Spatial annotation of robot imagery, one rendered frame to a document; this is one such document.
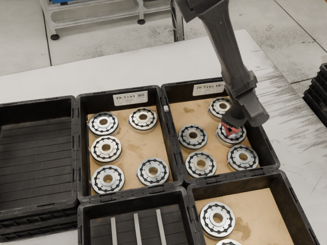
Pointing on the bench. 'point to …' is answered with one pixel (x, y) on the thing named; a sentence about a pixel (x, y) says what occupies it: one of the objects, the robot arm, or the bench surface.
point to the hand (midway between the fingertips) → (232, 129)
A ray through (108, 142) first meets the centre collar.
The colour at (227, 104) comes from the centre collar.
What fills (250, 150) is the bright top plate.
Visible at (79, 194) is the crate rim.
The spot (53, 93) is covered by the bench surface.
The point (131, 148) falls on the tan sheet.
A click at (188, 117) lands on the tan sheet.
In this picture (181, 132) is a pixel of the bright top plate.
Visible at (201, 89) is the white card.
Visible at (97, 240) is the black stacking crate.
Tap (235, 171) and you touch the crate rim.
